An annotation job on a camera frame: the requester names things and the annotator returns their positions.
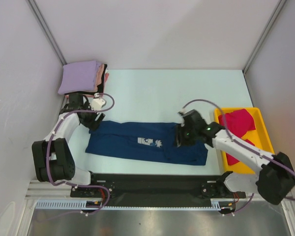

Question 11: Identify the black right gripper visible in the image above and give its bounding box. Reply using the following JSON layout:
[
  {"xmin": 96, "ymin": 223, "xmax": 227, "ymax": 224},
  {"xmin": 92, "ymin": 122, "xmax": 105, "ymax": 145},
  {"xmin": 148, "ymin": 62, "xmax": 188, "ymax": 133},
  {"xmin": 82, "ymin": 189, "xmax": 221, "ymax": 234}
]
[{"xmin": 172, "ymin": 124, "xmax": 197, "ymax": 148}]

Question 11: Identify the navy blue printed t-shirt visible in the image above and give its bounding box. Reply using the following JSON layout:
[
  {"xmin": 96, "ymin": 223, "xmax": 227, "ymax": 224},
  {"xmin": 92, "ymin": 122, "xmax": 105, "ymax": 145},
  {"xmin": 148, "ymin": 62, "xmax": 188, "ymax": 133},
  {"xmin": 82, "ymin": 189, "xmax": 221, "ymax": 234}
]
[{"xmin": 86, "ymin": 120, "xmax": 208, "ymax": 166}]

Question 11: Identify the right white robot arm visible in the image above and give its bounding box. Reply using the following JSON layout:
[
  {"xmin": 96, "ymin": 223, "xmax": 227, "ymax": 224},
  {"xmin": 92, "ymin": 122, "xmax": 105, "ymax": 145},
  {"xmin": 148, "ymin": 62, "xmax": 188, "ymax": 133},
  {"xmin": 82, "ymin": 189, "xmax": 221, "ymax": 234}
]
[{"xmin": 176, "ymin": 110, "xmax": 295, "ymax": 205}]

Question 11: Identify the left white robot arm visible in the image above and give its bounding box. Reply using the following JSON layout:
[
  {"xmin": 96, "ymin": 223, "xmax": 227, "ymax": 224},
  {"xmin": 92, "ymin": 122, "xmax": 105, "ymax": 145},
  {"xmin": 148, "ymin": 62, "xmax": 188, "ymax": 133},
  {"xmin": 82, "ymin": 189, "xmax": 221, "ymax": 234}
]
[{"xmin": 31, "ymin": 93, "xmax": 106, "ymax": 197}]

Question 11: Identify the folded lilac t-shirt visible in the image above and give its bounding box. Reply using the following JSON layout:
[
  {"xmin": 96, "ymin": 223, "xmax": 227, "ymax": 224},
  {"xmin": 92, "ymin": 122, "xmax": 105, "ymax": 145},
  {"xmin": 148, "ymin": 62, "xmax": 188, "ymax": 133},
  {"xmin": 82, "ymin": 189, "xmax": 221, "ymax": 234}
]
[{"xmin": 58, "ymin": 60, "xmax": 102, "ymax": 95}]

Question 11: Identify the folded black t-shirt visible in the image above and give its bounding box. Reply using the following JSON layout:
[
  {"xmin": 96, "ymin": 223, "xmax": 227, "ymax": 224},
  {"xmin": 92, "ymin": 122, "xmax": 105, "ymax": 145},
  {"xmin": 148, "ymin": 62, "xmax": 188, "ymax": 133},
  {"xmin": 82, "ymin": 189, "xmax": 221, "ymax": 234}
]
[{"xmin": 58, "ymin": 60, "xmax": 109, "ymax": 95}]

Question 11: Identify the folded peach t-shirt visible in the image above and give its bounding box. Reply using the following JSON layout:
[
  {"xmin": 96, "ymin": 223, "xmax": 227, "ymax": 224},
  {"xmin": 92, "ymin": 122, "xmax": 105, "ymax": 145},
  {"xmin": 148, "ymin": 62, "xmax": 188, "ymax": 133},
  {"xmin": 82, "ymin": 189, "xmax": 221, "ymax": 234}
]
[{"xmin": 94, "ymin": 64, "xmax": 106, "ymax": 91}]

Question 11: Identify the crimson red t-shirt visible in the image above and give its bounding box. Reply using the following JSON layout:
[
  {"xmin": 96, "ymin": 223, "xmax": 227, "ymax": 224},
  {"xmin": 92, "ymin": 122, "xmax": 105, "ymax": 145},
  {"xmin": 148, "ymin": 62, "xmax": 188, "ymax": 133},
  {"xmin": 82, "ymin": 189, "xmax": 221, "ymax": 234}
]
[{"xmin": 218, "ymin": 109, "xmax": 256, "ymax": 166}]

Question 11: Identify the yellow plastic bin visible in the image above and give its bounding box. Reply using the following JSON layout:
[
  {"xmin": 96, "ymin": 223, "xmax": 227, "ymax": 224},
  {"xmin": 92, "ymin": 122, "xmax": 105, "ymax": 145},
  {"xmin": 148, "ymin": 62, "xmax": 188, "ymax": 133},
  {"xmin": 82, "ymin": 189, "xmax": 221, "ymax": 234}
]
[{"xmin": 221, "ymin": 107, "xmax": 274, "ymax": 174}]

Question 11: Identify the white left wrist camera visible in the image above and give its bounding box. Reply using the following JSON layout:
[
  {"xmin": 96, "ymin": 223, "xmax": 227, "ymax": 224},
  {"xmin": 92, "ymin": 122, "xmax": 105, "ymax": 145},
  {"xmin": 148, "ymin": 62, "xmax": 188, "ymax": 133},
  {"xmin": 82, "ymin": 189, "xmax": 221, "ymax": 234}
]
[{"xmin": 90, "ymin": 93, "xmax": 107, "ymax": 111}]

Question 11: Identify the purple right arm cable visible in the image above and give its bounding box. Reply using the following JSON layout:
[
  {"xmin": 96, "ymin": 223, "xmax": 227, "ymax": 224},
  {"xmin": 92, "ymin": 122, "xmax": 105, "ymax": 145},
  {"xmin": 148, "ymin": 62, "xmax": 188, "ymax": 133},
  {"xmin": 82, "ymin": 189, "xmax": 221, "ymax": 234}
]
[{"xmin": 181, "ymin": 98, "xmax": 295, "ymax": 217}]

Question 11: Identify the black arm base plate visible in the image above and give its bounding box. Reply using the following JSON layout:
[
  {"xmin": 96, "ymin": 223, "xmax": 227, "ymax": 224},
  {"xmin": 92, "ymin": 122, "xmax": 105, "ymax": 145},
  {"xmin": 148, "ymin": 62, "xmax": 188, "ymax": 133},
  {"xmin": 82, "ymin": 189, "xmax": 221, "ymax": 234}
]
[{"xmin": 70, "ymin": 174, "xmax": 246, "ymax": 202}]

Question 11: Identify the aluminium table edge rail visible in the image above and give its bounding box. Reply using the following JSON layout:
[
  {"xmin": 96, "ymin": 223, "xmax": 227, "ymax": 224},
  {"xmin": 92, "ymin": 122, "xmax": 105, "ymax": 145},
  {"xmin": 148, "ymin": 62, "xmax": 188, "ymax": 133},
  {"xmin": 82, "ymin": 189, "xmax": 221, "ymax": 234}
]
[{"xmin": 24, "ymin": 179, "xmax": 73, "ymax": 201}]

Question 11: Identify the left aluminium corner post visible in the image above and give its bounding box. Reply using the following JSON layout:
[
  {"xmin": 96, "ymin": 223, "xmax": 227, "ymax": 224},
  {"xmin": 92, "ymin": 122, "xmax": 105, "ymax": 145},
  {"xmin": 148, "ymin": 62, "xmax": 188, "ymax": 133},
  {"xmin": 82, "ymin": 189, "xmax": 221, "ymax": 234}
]
[{"xmin": 25, "ymin": 0, "xmax": 67, "ymax": 66}]

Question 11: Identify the aluminium corner post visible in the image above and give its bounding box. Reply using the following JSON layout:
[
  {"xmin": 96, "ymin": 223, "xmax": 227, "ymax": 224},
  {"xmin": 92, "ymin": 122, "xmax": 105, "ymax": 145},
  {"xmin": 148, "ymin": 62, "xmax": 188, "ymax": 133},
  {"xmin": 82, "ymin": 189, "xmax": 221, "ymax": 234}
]
[
  {"xmin": 25, "ymin": 0, "xmax": 67, "ymax": 66},
  {"xmin": 242, "ymin": 0, "xmax": 289, "ymax": 76}
]

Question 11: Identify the white slotted cable duct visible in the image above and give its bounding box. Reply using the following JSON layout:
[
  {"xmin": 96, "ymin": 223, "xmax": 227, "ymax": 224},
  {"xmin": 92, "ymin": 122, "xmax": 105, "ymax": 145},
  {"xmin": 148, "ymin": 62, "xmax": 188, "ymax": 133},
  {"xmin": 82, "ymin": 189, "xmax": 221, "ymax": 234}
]
[{"xmin": 36, "ymin": 199, "xmax": 235, "ymax": 210}]

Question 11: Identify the right aluminium corner post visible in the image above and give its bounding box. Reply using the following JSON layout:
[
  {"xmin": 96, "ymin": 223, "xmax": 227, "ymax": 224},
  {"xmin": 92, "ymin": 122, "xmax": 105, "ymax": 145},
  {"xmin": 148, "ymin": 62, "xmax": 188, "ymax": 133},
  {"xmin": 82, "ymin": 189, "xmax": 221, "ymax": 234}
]
[{"xmin": 242, "ymin": 0, "xmax": 289, "ymax": 76}]

